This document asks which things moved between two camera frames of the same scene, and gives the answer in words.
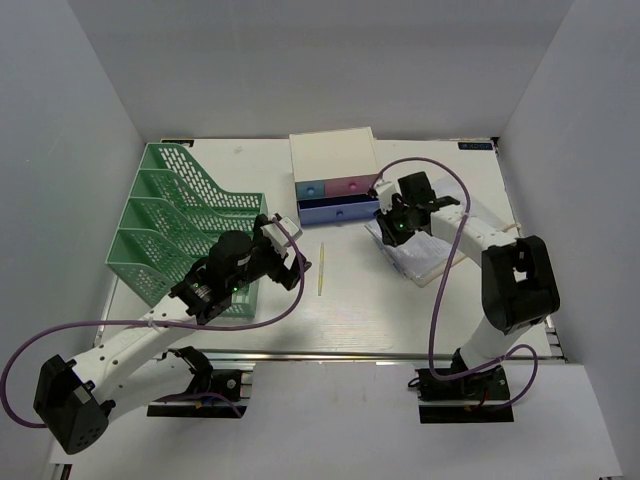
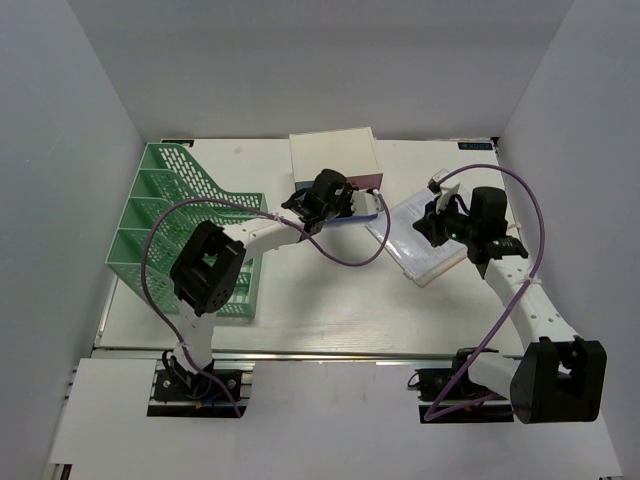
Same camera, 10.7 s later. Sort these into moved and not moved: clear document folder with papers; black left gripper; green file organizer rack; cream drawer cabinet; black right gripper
Moved: black right gripper; black left gripper
Not moved: cream drawer cabinet; clear document folder with papers; green file organizer rack
